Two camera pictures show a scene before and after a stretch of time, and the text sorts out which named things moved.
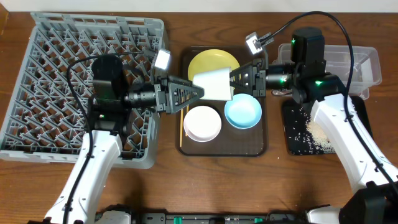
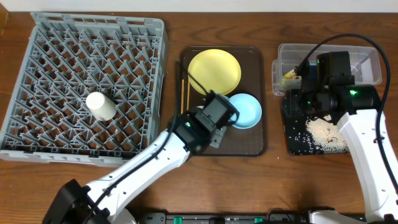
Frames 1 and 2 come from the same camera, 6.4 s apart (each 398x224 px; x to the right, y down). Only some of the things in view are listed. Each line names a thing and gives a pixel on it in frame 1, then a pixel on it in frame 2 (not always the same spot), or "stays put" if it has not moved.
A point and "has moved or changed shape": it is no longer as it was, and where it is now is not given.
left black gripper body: (159, 97) to (232, 116)
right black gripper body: (259, 89) to (298, 103)
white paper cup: (216, 84) has moved or changed shape
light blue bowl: (243, 111) stays put
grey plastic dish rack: (45, 110) stays put
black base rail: (217, 218) stays put
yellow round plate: (211, 59) stays put
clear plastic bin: (365, 68) stays put
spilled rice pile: (320, 140) stays put
